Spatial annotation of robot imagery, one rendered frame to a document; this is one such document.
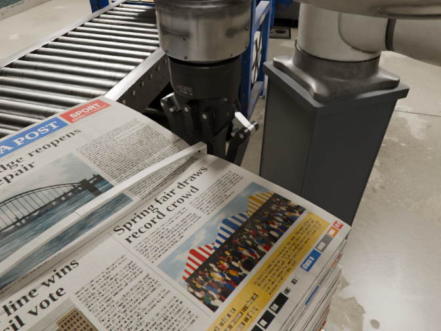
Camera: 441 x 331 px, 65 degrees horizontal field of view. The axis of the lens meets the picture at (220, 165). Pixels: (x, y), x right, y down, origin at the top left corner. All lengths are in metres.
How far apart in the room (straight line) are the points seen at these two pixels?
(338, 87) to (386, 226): 1.31
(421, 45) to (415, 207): 1.52
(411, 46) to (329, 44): 0.13
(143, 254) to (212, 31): 0.20
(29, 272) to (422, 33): 0.54
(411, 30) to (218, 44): 0.33
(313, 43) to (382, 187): 1.53
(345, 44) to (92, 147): 0.43
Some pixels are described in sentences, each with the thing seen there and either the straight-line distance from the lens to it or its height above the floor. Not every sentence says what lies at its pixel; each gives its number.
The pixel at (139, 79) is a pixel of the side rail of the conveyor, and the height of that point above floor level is 0.80.
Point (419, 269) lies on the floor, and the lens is 1.78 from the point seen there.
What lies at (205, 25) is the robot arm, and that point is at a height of 1.20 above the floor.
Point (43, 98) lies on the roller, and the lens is 1.17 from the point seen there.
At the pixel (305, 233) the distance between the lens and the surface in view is 0.31.
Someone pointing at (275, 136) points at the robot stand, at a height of 0.85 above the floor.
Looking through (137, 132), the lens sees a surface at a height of 1.06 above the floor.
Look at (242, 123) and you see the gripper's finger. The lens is 0.37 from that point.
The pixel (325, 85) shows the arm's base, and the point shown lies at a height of 1.02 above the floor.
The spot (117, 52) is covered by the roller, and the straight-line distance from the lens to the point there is 1.43.
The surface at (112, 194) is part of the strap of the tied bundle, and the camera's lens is 0.33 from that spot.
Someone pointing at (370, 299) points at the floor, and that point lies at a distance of 1.60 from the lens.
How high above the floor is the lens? 1.29
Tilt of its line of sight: 39 degrees down
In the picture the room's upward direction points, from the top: straight up
